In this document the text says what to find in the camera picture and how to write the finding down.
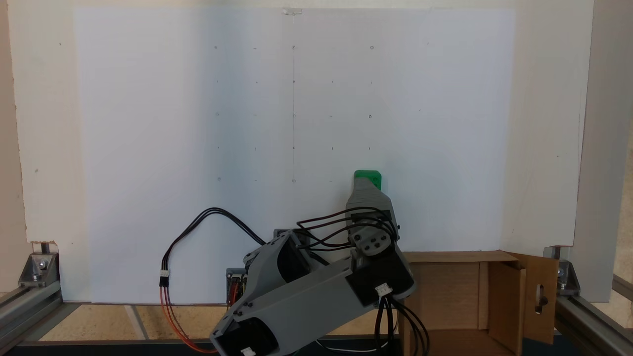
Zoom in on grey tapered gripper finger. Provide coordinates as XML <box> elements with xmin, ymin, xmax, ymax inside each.
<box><xmin>346</xmin><ymin>177</ymin><xmax>394</xmax><ymax>211</ymax></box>

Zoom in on green dice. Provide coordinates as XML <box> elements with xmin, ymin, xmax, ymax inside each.
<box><xmin>354</xmin><ymin>170</ymin><xmax>382</xmax><ymax>191</ymax></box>

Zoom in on open cardboard box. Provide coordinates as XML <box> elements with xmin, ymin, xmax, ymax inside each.
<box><xmin>397</xmin><ymin>250</ymin><xmax>559</xmax><ymax>356</ymax></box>

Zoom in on large white paper sheet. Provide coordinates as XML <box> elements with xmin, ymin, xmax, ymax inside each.
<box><xmin>74</xmin><ymin>7</ymin><xmax>516</xmax><ymax>304</ymax></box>

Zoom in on black gripper motor cable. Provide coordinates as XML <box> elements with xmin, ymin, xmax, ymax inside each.
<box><xmin>294</xmin><ymin>207</ymin><xmax>400</xmax><ymax>251</ymax></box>

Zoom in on black arm motor cable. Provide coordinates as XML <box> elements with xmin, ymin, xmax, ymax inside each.
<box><xmin>373</xmin><ymin>295</ymin><xmax>431</xmax><ymax>356</ymax></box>

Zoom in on small circuit board with wires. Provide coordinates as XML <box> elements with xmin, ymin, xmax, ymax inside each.
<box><xmin>226</xmin><ymin>268</ymin><xmax>248</xmax><ymax>307</ymax></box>

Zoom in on black cable with white connector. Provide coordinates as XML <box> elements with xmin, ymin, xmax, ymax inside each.
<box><xmin>159</xmin><ymin>208</ymin><xmax>268</xmax><ymax>288</ymax></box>

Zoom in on metal corner bracket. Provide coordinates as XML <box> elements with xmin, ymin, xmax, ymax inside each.
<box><xmin>556</xmin><ymin>260</ymin><xmax>581</xmax><ymax>297</ymax></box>
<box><xmin>19</xmin><ymin>252</ymin><xmax>60</xmax><ymax>288</ymax></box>

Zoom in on orange red wire bundle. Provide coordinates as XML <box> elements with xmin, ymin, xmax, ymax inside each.
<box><xmin>159</xmin><ymin>282</ymin><xmax>221</xmax><ymax>354</ymax></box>

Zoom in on aluminium frame rail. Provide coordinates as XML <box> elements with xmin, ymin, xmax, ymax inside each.
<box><xmin>0</xmin><ymin>282</ymin><xmax>63</xmax><ymax>354</ymax></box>
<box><xmin>554</xmin><ymin>286</ymin><xmax>633</xmax><ymax>356</ymax></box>

